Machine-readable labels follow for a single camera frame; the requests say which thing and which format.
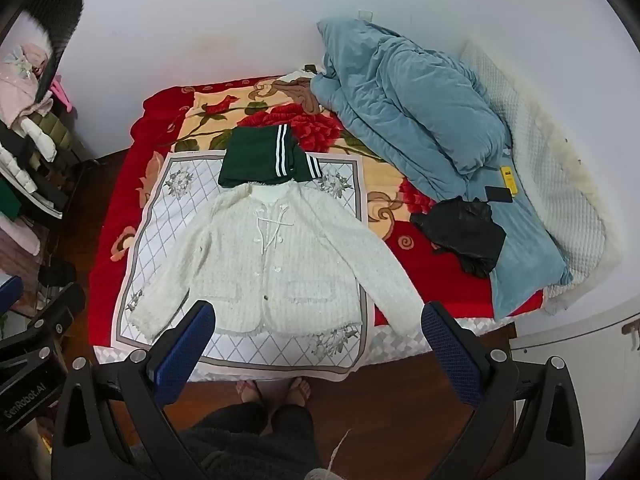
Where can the dark green striped garment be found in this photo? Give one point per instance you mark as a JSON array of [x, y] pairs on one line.
[[266, 155]]

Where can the left foot in sandal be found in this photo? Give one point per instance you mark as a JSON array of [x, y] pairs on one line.
[[248, 392]]

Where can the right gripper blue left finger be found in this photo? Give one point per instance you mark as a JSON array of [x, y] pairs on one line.
[[88, 443]]

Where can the yellow black tag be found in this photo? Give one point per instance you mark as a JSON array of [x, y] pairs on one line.
[[509, 179]]

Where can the blue quilted duvet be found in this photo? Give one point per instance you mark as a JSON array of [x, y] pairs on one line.
[[428, 115]]

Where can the white cabinet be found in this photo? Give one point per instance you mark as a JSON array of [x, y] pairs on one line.
[[602, 355]]

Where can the black fuzzy trousers legs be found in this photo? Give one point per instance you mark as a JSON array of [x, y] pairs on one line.
[[246, 441]]

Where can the white textured mattress pad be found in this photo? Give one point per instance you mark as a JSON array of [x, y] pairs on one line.
[[556, 181]]

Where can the black plastic bag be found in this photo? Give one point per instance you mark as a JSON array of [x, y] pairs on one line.
[[465, 229]]

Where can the red floral blanket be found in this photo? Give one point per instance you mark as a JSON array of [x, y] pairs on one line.
[[200, 118]]

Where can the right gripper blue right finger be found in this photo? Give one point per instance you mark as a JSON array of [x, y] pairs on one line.
[[525, 422]]

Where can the white fuzzy knit cardigan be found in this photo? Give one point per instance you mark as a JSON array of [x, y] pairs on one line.
[[286, 258]]

